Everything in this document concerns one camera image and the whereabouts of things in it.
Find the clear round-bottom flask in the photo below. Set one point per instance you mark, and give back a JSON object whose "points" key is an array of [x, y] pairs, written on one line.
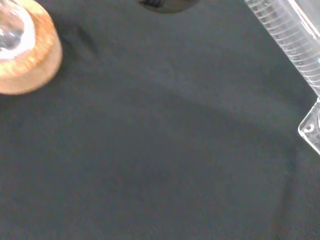
{"points": [[12, 37]]}

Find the black table cloth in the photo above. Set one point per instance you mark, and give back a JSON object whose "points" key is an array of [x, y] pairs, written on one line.
{"points": [[160, 150]]}

